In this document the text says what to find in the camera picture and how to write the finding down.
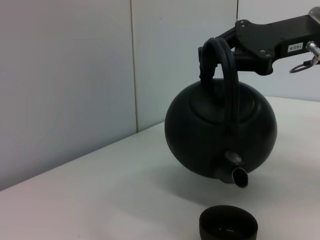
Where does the dark brown teacup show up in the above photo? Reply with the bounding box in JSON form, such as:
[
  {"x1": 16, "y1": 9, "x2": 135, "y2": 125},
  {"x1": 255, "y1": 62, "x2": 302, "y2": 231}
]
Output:
[{"x1": 198, "y1": 204, "x2": 259, "y2": 240}]

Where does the right gripper connector with cable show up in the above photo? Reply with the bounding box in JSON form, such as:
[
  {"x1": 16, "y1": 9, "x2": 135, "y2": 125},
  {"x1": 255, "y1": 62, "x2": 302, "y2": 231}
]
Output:
[{"x1": 289, "y1": 40, "x2": 320, "y2": 74}]

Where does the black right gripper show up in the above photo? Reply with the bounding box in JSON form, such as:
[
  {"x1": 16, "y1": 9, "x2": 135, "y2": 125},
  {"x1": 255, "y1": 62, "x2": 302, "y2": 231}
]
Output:
[{"x1": 198, "y1": 14, "x2": 320, "y2": 76}]

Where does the black round teapot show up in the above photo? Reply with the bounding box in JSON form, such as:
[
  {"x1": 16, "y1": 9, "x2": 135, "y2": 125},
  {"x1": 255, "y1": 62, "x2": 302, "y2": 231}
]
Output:
[{"x1": 164, "y1": 37, "x2": 278, "y2": 189}]

